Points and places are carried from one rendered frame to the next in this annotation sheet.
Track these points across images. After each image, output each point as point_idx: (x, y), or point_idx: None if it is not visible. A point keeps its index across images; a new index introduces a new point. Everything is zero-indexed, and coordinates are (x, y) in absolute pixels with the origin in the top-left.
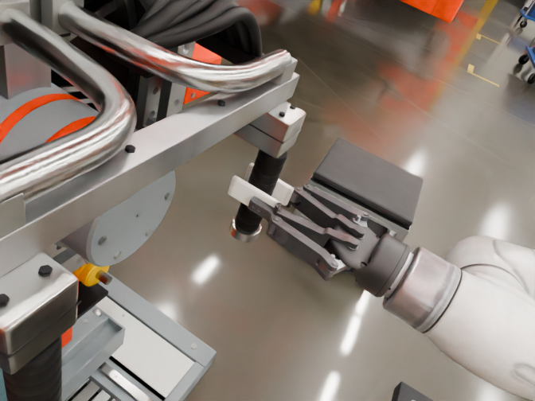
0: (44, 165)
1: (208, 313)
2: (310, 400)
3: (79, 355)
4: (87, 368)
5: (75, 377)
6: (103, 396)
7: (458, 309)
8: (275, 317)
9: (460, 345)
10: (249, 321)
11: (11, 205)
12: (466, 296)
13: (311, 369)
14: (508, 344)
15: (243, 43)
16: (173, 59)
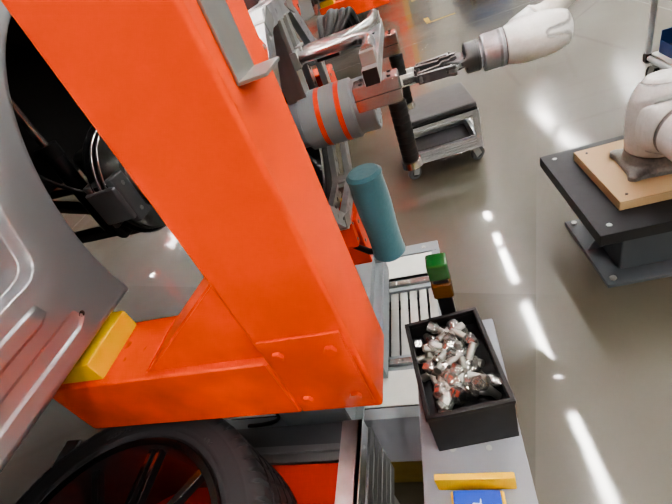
0: (370, 39)
1: (414, 238)
2: (507, 226)
3: (375, 281)
4: (385, 282)
5: (384, 286)
6: (404, 294)
7: (511, 35)
8: (450, 214)
9: (523, 46)
10: (438, 225)
11: (374, 48)
12: (509, 29)
13: (493, 216)
14: (537, 27)
15: (352, 25)
16: (351, 28)
